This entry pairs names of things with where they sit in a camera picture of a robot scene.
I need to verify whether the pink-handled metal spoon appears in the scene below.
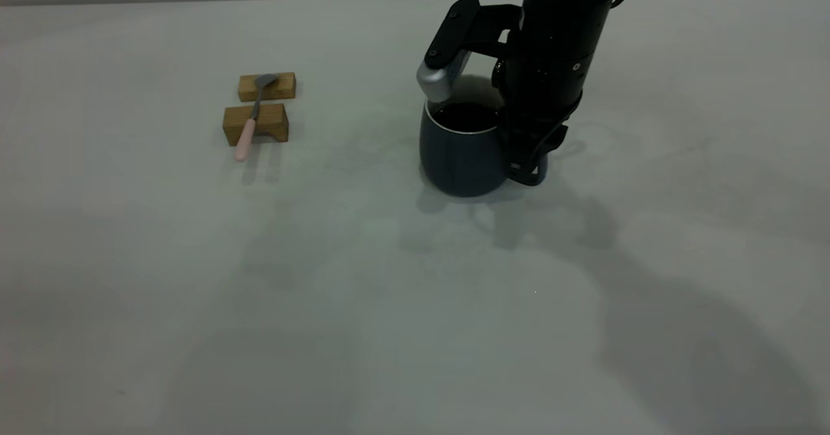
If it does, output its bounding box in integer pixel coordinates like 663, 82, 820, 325
234, 74, 280, 163

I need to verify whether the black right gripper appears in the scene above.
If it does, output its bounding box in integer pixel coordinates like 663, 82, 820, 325
492, 4, 613, 180

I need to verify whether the dark grey coffee mug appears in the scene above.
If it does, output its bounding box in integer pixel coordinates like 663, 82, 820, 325
418, 75, 549, 198

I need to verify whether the arched wooden block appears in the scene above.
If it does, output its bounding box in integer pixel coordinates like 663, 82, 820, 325
222, 103, 290, 147

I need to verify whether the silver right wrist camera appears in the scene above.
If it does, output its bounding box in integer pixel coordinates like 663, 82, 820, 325
416, 49, 473, 104

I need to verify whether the flat rectangular wooden block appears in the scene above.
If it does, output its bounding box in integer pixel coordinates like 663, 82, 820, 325
237, 72, 297, 103

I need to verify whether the black right camera mount bracket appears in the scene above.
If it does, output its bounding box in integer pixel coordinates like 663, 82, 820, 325
425, 0, 523, 73

